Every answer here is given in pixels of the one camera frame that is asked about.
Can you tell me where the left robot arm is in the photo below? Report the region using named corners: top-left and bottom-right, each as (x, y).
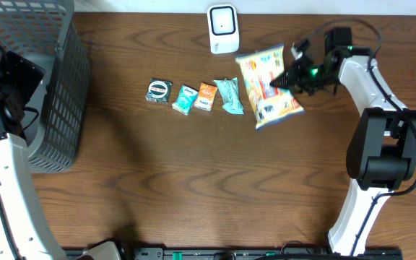
top-left (0, 43), bottom-right (120, 259)

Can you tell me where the teal Kleenex tissue pack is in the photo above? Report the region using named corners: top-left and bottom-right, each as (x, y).
top-left (172, 85), bottom-right (199, 116)

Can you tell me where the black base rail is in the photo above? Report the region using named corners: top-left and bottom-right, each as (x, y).
top-left (63, 246), bottom-right (404, 260)

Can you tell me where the white barcode scanner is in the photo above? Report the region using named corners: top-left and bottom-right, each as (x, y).
top-left (207, 4), bottom-right (240, 54)

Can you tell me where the green round-label packet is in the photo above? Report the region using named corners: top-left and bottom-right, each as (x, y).
top-left (145, 79), bottom-right (173, 104)

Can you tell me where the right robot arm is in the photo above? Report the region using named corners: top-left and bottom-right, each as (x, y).
top-left (270, 27), bottom-right (416, 257)

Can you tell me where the orange tissue pack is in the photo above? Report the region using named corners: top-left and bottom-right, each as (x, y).
top-left (194, 83), bottom-right (217, 111)

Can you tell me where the green wipes packet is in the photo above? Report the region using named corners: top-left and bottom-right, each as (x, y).
top-left (214, 78), bottom-right (244, 115)

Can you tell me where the white yellow snack bag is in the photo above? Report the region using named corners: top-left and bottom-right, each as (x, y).
top-left (235, 44), bottom-right (305, 129)

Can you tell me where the grey plastic mesh basket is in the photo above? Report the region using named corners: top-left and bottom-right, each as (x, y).
top-left (0, 0), bottom-right (91, 173)

